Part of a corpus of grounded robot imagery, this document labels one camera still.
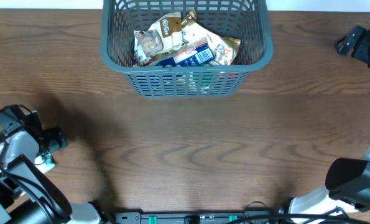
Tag small teal white sachet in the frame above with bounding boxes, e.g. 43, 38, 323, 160
34, 153, 56, 174

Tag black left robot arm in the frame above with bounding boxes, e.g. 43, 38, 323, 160
0, 105, 109, 223

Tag beige snack bag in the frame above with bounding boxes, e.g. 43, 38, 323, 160
134, 12, 183, 66

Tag tissue pocket pack bundle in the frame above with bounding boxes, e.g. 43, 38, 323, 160
155, 37, 216, 68

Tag grey plastic basket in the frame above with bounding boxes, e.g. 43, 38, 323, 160
100, 0, 274, 98

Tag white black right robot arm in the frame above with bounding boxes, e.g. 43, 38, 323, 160
279, 26, 370, 216

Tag green lid jar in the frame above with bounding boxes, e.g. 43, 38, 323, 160
189, 74, 213, 91

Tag gold foil food pouch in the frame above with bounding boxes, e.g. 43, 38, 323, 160
181, 10, 241, 65

